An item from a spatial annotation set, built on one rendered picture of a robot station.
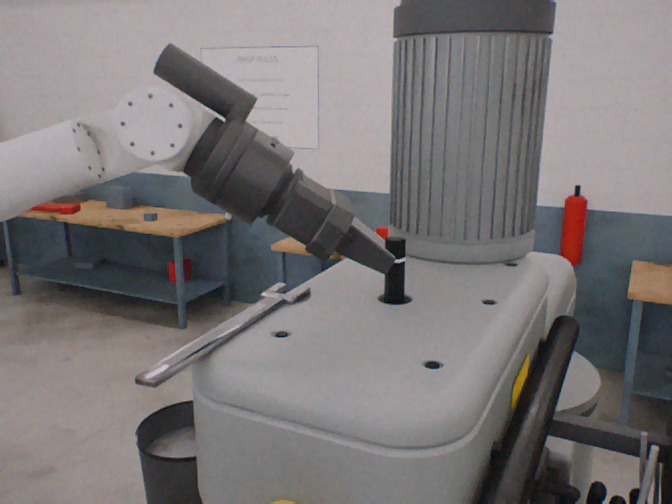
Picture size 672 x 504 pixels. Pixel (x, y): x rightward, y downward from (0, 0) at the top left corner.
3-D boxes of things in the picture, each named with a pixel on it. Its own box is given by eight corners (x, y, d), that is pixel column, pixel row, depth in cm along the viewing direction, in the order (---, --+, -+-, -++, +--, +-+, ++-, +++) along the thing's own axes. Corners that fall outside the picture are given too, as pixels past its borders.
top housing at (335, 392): (451, 625, 47) (459, 426, 42) (169, 517, 58) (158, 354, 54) (546, 366, 87) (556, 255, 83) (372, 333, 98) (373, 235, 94)
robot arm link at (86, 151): (205, 146, 59) (68, 194, 59) (216, 142, 68) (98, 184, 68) (177, 78, 58) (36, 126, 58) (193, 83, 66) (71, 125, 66)
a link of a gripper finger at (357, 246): (381, 278, 64) (330, 247, 63) (398, 252, 63) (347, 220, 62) (383, 282, 62) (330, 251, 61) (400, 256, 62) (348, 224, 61)
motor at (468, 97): (517, 273, 76) (543, -16, 67) (365, 253, 84) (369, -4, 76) (544, 236, 93) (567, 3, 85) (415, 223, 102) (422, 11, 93)
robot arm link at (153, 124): (208, 214, 57) (93, 147, 55) (221, 199, 68) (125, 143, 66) (272, 107, 56) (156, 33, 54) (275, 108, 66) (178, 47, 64)
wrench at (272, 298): (165, 392, 47) (164, 382, 47) (123, 382, 49) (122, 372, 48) (310, 293, 69) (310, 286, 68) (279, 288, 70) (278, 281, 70)
